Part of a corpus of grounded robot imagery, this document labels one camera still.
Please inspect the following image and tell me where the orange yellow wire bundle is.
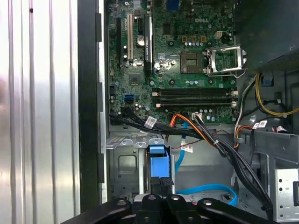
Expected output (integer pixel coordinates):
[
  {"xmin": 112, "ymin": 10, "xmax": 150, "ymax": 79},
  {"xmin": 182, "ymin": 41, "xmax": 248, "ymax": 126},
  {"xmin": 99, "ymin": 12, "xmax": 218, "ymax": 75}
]
[{"xmin": 170, "ymin": 113, "xmax": 217, "ymax": 147}]

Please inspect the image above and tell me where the black wire bundle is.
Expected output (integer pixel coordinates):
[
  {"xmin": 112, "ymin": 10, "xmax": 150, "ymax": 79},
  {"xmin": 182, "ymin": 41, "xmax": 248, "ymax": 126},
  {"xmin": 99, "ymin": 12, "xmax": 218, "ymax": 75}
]
[{"xmin": 108, "ymin": 106, "xmax": 275, "ymax": 221}]

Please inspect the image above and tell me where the black open PC case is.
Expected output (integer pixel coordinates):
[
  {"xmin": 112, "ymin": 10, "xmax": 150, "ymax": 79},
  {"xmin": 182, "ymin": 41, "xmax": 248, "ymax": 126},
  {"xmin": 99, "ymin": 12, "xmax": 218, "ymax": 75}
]
[{"xmin": 77, "ymin": 0, "xmax": 299, "ymax": 224}]

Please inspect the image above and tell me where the metal locking lever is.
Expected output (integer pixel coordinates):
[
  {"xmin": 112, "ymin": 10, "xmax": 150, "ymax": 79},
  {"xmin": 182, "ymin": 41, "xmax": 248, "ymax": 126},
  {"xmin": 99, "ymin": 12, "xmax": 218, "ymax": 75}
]
[{"xmin": 207, "ymin": 68, "xmax": 249, "ymax": 77}]

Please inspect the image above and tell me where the thin red black wire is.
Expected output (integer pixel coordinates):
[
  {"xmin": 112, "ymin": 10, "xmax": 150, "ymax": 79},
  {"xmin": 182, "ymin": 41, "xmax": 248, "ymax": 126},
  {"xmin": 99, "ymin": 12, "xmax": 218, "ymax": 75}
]
[{"xmin": 167, "ymin": 129, "xmax": 234, "ymax": 151}]

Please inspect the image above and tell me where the white expansion slot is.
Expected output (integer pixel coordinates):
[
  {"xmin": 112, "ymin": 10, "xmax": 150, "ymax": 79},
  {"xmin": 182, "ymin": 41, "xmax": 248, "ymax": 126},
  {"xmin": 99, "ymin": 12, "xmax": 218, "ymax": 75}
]
[{"xmin": 127, "ymin": 13, "xmax": 134, "ymax": 64}]

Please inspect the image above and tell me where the silver power supply unit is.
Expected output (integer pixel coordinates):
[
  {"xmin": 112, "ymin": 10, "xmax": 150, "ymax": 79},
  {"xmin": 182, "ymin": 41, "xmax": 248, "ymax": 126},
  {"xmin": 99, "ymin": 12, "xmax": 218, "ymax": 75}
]
[{"xmin": 235, "ymin": 0, "xmax": 299, "ymax": 72}]

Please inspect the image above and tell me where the green motherboard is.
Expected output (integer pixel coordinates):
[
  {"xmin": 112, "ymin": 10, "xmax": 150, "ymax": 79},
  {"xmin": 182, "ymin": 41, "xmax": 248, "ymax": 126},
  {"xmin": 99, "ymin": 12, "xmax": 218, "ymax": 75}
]
[{"xmin": 107, "ymin": 0, "xmax": 239, "ymax": 126}]

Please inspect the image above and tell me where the CPU socket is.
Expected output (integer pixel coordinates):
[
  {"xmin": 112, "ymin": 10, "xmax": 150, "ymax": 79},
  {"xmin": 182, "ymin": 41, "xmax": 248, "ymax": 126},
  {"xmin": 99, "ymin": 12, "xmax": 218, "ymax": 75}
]
[{"xmin": 179, "ymin": 51, "xmax": 206, "ymax": 74}]

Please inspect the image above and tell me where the metal disk bay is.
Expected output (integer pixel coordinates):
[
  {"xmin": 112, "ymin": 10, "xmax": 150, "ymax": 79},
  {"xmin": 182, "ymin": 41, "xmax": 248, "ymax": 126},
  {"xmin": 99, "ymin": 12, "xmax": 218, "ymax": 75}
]
[{"xmin": 106, "ymin": 133, "xmax": 176, "ymax": 199}]

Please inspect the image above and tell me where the black graphics card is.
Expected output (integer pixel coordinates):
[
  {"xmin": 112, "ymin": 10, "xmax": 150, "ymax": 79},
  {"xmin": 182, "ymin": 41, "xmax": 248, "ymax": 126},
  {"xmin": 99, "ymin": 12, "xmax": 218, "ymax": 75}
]
[{"xmin": 142, "ymin": 14, "xmax": 154, "ymax": 77}]

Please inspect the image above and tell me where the black RAM slot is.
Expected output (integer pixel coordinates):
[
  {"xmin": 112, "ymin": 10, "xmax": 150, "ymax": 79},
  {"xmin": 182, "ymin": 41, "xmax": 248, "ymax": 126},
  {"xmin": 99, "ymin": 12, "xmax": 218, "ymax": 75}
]
[
  {"xmin": 153, "ymin": 92, "xmax": 237, "ymax": 97},
  {"xmin": 153, "ymin": 88, "xmax": 237, "ymax": 92},
  {"xmin": 156, "ymin": 103, "xmax": 237, "ymax": 108},
  {"xmin": 156, "ymin": 98, "xmax": 237, "ymax": 104}
]

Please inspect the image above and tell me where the metal socket cover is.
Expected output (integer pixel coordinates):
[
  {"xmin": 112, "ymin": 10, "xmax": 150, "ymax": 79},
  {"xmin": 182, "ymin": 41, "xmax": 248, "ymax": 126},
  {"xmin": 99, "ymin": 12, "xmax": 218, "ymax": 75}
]
[{"xmin": 206, "ymin": 44, "xmax": 248, "ymax": 73}]

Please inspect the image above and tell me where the metal drive cage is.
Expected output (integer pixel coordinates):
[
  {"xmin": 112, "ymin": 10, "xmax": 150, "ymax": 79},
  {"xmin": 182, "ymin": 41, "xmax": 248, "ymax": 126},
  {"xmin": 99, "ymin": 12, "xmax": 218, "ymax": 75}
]
[{"xmin": 253, "ymin": 130, "xmax": 299, "ymax": 224}]

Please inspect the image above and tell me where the black expansion slot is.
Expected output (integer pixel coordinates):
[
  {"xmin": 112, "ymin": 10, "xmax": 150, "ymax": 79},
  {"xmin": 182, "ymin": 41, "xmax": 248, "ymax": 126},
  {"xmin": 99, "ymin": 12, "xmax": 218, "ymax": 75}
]
[{"xmin": 116, "ymin": 17, "xmax": 123, "ymax": 67}]

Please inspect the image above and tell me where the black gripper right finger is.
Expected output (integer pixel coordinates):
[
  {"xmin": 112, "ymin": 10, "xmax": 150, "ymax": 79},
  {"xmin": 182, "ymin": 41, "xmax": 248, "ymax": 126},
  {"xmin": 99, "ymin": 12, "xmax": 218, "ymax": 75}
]
[{"xmin": 160, "ymin": 177, "xmax": 271, "ymax": 224}]

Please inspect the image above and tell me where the blue plastic clip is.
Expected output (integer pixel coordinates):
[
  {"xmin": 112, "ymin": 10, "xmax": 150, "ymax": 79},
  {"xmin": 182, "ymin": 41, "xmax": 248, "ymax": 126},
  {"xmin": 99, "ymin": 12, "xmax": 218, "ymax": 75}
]
[{"xmin": 261, "ymin": 73, "xmax": 273, "ymax": 86}]

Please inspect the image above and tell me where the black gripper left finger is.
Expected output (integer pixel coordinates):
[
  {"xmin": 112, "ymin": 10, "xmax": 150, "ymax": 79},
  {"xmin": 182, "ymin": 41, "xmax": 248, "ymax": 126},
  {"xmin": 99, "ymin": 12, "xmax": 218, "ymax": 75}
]
[{"xmin": 61, "ymin": 177, "xmax": 162, "ymax": 224}]

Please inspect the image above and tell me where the blue data wire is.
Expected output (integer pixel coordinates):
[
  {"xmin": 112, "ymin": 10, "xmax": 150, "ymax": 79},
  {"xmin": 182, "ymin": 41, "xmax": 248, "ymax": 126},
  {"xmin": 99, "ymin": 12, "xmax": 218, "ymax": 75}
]
[{"xmin": 174, "ymin": 121, "xmax": 239, "ymax": 206}]

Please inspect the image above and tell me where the hard disk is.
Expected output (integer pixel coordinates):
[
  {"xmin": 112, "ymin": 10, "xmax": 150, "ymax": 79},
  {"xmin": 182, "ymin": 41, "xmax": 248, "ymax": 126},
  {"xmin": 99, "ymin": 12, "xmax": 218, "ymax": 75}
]
[{"xmin": 146, "ymin": 144, "xmax": 175, "ymax": 194}]

